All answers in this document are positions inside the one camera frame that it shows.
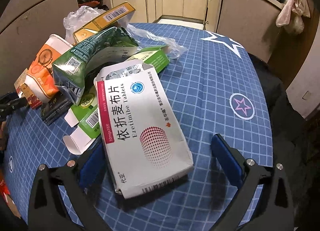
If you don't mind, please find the clear plastic bag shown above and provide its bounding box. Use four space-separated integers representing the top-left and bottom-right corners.
62 6 188 60

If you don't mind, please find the red and gold small box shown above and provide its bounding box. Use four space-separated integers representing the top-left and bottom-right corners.
14 69 42 110

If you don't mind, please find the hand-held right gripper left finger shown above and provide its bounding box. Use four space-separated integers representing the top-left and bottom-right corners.
27 142 113 231

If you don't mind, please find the open green cardboard box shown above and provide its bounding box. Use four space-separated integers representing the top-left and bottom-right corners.
62 86 103 155

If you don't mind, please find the yellow cardboard box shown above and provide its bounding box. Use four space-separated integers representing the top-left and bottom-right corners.
73 1 137 45

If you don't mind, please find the dark chair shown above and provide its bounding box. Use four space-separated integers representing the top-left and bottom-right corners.
247 54 320 196

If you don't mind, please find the pink hanging towel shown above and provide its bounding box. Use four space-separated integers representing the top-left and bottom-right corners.
276 0 312 34

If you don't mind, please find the white medicine box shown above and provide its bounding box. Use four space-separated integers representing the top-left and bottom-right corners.
94 62 194 199

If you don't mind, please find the slim green and white box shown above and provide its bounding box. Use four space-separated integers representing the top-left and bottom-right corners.
125 45 170 73

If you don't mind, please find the orange and white paper cup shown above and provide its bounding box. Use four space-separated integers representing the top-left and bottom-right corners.
26 34 74 103

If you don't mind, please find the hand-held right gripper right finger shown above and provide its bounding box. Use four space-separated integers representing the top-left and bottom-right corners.
211 133 295 231

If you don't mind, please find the crushed green milk carton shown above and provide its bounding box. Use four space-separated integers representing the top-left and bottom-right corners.
52 27 139 107

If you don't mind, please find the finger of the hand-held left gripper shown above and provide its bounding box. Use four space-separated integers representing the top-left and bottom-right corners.
0 92 28 116

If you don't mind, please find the black foil packet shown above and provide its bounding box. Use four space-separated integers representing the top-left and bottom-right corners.
41 95 73 125

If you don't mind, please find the red plastic bag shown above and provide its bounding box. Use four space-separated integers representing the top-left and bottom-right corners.
0 178 20 219

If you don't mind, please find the blue checked tablecloth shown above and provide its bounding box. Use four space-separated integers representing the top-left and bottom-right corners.
2 23 273 231

